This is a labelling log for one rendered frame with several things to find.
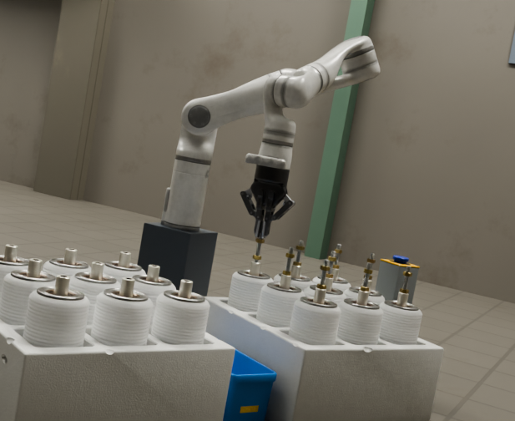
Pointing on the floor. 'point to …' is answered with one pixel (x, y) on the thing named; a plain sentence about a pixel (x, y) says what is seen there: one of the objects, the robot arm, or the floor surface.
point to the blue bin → (248, 389)
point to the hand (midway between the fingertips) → (261, 229)
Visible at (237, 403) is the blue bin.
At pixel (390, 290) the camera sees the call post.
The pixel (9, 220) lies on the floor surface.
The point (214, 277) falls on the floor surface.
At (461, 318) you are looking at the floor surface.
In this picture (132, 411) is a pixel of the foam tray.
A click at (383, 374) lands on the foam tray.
